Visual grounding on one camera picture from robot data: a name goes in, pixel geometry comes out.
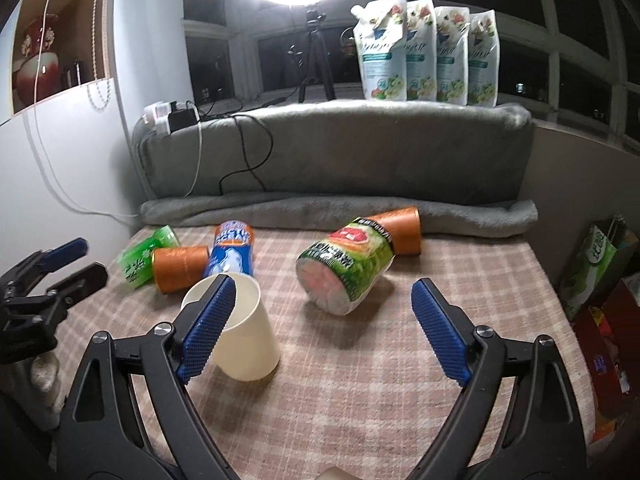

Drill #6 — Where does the black tripod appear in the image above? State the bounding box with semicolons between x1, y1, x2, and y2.
286;7;337;104

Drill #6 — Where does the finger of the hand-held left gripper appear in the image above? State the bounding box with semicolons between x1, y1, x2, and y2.
45;262;109;308
0;238;89;288

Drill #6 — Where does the plaid blanket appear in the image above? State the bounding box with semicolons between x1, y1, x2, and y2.
59;224;597;480

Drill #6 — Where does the orange paper cup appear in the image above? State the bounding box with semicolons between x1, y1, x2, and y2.
366;205;425;257
151;245;210;294

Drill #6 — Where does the white power strip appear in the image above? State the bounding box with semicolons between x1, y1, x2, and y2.
142;101;173;136

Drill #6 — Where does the white cable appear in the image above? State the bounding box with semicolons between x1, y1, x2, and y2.
24;0;203;219

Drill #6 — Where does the white refill pouch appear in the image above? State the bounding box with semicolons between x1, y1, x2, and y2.
434;6;472;106
466;10;502;108
405;0;442;103
351;0;411;102

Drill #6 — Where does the green box at right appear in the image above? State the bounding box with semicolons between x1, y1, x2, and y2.
559;216;632;322

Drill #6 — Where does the cream paper cup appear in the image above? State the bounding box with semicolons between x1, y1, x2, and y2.
180;274;281;383

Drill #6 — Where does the black power adapter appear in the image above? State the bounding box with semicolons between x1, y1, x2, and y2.
167;104;201;134

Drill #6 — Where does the white bead cord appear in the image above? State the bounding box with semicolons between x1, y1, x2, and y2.
86;0;112;112

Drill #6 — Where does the black cable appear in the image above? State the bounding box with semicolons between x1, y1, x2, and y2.
197;94;301;197

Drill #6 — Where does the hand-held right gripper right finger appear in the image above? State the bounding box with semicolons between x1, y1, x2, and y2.
405;278;591;480

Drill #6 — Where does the blue drink can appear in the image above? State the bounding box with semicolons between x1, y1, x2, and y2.
202;220;257;278

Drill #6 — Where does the red cardboard box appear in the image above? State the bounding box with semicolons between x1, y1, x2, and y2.
571;274;640;443

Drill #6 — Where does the green instant noodle cup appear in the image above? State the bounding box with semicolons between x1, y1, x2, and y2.
295;217;397;317

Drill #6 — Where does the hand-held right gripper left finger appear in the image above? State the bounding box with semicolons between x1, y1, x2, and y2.
52;275;241;480

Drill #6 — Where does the grey blanket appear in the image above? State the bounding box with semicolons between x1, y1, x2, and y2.
131;99;540;241

